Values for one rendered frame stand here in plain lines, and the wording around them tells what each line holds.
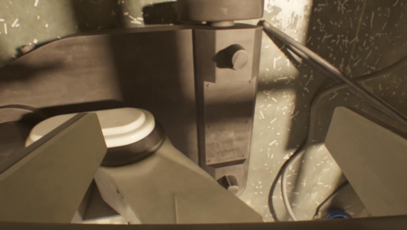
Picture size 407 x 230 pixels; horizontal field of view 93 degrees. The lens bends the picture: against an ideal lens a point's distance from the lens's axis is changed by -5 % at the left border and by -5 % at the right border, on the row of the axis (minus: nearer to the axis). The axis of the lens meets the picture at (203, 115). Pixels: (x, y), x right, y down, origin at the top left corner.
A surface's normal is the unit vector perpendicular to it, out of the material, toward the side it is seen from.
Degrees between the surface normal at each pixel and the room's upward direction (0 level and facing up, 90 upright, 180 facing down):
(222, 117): 0
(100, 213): 90
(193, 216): 115
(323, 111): 0
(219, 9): 18
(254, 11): 31
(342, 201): 0
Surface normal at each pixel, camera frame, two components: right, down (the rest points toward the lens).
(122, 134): -0.03, -0.88
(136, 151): 0.38, -0.35
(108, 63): 0.20, 0.46
